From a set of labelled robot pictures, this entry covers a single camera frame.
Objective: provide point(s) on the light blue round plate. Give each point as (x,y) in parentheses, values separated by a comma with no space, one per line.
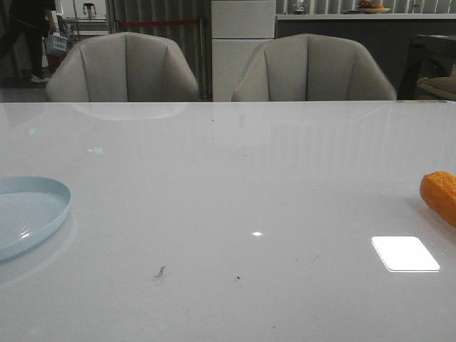
(32,209)

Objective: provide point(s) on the orange toy corn cob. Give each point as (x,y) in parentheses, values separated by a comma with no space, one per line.
(437,189)

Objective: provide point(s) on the beige chair on right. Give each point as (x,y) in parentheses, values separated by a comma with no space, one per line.
(310,67)

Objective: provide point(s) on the beige chair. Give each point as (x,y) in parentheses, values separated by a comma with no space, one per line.
(310,67)
(123,67)

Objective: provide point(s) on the white cabinet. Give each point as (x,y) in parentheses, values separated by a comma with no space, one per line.
(238,27)

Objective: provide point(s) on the beige chair on left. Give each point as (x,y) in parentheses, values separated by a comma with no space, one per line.
(123,67)

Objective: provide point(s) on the red barrier belt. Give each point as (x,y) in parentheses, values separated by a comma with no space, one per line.
(128,24)

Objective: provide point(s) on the grey counter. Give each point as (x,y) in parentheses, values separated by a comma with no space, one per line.
(386,36)

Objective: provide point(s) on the blue plastic basket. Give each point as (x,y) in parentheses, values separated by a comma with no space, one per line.
(56,44)

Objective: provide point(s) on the fruit bowl on counter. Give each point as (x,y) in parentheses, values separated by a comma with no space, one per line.
(370,7)

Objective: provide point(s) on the dark armchair at right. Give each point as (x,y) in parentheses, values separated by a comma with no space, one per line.
(428,56)

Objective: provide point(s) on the person in black clothes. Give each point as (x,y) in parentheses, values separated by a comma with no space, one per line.
(33,19)

